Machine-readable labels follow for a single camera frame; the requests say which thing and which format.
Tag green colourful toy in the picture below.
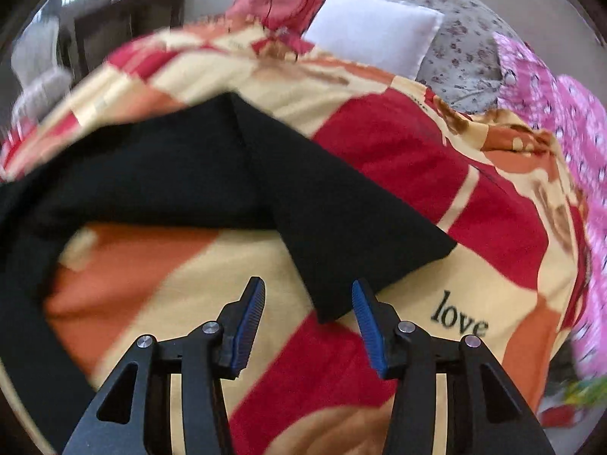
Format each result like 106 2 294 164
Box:
541 374 603 432

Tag red ruffled pillow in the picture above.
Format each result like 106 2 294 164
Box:
225 0 329 55

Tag white cloth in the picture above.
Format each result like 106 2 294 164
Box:
9 16 72 119

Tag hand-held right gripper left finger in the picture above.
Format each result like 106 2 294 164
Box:
61 276 266 455

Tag pink printed quilt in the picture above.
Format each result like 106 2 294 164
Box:
493 32 607 375

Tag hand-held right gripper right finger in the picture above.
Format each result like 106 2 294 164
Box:
351 279 555 455

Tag black pants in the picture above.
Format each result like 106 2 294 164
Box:
0 91 458 455

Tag red orange printed blanket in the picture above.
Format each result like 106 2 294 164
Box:
0 24 593 455

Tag dark wooden cabinet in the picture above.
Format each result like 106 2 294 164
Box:
71 0 190 81

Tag floral grey pillow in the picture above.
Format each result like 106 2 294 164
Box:
294 0 522 115

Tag white pillow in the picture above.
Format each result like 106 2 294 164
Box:
303 0 445 80

